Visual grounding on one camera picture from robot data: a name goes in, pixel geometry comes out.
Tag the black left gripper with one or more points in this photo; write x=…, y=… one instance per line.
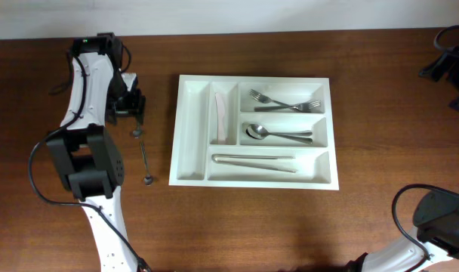
x=136, y=109

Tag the small steel teaspoon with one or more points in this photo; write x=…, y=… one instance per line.
x=148, y=179
x=137, y=132

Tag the pink plastic knife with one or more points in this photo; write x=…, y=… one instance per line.
x=221, y=113

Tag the steel tongs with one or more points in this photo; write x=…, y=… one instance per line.
x=250, y=161

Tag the steel tablespoon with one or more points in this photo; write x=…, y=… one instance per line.
x=260, y=135
x=257, y=127

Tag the steel fork angled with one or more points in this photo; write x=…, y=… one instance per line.
x=263, y=98

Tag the steel fork straight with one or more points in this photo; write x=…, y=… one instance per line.
x=301, y=107

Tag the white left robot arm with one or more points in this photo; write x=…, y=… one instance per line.
x=85, y=157

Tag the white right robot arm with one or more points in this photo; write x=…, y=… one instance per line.
x=434, y=237

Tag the white cutlery tray organizer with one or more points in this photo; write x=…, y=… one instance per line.
x=195, y=133

